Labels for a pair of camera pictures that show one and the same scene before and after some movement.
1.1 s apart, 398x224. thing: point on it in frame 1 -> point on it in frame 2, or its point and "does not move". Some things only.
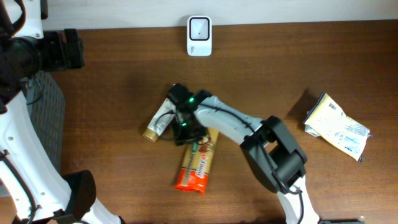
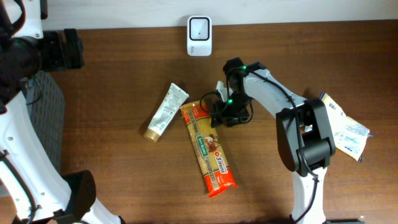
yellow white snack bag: (326, 119) does not move
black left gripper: (72, 48) does not move
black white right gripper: (189, 135) -> (219, 117)
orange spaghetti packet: (196, 163) -> (216, 171)
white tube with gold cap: (161, 121) does not move
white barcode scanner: (199, 36) does not move
